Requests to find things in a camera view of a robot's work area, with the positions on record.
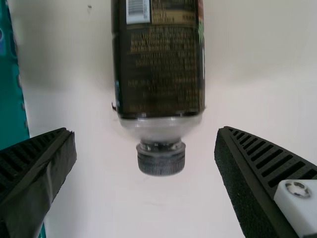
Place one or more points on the dark coffee bottle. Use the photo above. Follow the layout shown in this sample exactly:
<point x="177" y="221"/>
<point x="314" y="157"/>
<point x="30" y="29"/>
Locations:
<point x="161" y="62"/>

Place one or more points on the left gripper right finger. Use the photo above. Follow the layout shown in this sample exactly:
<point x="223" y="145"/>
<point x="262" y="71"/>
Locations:
<point x="257" y="173"/>

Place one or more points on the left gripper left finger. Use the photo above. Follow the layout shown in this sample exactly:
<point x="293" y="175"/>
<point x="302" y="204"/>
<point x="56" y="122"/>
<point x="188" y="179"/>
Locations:
<point x="29" y="168"/>

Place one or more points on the teal shopping basket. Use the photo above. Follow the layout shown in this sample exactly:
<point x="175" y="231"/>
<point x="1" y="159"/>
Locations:
<point x="7" y="86"/>

